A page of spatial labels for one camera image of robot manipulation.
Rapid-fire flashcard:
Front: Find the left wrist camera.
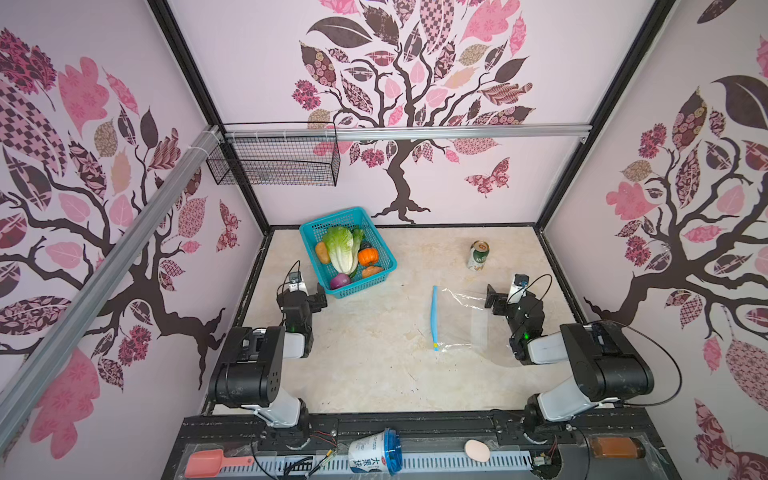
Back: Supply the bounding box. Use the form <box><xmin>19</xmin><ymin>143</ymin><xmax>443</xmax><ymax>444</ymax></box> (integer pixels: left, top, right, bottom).
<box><xmin>286</xmin><ymin>270</ymin><xmax>308</xmax><ymax>294</ymax></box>

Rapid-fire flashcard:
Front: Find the pink plastic scoop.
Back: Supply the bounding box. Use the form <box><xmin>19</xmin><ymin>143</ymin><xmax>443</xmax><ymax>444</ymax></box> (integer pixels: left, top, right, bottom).
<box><xmin>184</xmin><ymin>449</ymin><xmax>255</xmax><ymax>479</ymax></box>

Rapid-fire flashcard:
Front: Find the black wire basket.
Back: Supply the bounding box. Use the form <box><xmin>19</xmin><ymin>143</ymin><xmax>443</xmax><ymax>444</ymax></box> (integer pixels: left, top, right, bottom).
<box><xmin>206</xmin><ymin>120</ymin><xmax>341</xmax><ymax>187</ymax></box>

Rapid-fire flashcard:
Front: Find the clear zip top bag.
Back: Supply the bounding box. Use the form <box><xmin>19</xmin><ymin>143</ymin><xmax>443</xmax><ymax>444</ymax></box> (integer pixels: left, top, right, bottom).
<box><xmin>429</xmin><ymin>286</ymin><xmax>522</xmax><ymax>368</ymax></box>

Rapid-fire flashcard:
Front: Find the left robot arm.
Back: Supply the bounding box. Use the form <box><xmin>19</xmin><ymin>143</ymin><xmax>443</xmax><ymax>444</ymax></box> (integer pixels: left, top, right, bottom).
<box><xmin>208</xmin><ymin>286</ymin><xmax>327</xmax><ymax>436</ymax></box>

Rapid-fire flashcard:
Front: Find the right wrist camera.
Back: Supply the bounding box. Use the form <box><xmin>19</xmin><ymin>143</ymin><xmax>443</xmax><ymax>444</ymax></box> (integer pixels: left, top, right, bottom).
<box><xmin>507</xmin><ymin>273</ymin><xmax>530</xmax><ymax>304</ymax></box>

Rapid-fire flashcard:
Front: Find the napa cabbage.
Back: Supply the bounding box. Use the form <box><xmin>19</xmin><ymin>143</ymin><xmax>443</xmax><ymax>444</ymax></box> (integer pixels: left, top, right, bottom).
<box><xmin>323</xmin><ymin>226</ymin><xmax>364</xmax><ymax>276</ymax></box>

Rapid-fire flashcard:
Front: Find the white slotted cable duct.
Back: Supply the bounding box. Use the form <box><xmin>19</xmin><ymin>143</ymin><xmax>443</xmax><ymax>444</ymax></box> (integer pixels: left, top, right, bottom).
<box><xmin>216</xmin><ymin>451</ymin><xmax>533</xmax><ymax>479</ymax></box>

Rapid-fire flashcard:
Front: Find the aluminium rail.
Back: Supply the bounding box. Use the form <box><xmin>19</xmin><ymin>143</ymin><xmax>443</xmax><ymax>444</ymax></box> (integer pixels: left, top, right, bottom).
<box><xmin>1</xmin><ymin>125</ymin><xmax>221</xmax><ymax>448</ymax></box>
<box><xmin>225</xmin><ymin>124</ymin><xmax>592</xmax><ymax>141</ymax></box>

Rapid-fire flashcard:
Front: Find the aluminium rail back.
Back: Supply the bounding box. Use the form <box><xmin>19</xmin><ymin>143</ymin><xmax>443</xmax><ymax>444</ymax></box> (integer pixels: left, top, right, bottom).
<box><xmin>225</xmin><ymin>124</ymin><xmax>592</xmax><ymax>141</ymax></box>

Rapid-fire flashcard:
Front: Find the beige egg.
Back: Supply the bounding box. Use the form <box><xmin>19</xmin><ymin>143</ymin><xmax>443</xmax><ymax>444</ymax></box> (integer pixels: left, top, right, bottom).
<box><xmin>464</xmin><ymin>439</ymin><xmax>491</xmax><ymax>463</ymax></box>

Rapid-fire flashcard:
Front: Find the white yogurt cup blue lid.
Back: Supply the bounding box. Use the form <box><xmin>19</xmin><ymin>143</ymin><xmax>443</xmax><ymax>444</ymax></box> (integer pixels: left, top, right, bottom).
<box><xmin>347</xmin><ymin>428</ymin><xmax>403</xmax><ymax>476</ymax></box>

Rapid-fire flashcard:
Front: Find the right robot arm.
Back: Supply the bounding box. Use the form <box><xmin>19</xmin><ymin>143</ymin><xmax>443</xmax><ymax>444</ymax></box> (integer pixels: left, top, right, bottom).
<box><xmin>484</xmin><ymin>286</ymin><xmax>654</xmax><ymax>443</ymax></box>

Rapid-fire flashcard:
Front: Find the aluminium rail left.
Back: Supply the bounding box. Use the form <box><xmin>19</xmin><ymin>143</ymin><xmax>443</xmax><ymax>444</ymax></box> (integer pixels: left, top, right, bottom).
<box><xmin>1</xmin><ymin>125</ymin><xmax>221</xmax><ymax>448</ymax></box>

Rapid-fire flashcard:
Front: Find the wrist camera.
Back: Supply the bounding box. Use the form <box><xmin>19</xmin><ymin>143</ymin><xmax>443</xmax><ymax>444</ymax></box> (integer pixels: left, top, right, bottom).
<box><xmin>286</xmin><ymin>270</ymin><xmax>308</xmax><ymax>294</ymax></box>
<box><xmin>507</xmin><ymin>273</ymin><xmax>530</xmax><ymax>304</ymax></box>

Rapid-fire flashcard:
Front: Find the brown potato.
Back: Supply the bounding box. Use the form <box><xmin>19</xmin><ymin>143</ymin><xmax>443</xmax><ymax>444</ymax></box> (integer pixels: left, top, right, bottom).
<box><xmin>315</xmin><ymin>241</ymin><xmax>331</xmax><ymax>265</ymax></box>

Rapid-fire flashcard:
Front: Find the green beverage can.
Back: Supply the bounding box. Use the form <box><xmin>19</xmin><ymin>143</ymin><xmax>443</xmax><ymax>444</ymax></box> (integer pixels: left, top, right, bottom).
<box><xmin>467</xmin><ymin>240</ymin><xmax>490</xmax><ymax>271</ymax></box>

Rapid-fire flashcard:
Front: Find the teal plastic basket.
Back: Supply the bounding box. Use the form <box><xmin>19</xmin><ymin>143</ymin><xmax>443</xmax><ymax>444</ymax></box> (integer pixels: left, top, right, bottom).
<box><xmin>299</xmin><ymin>207</ymin><xmax>397</xmax><ymax>299</ymax></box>

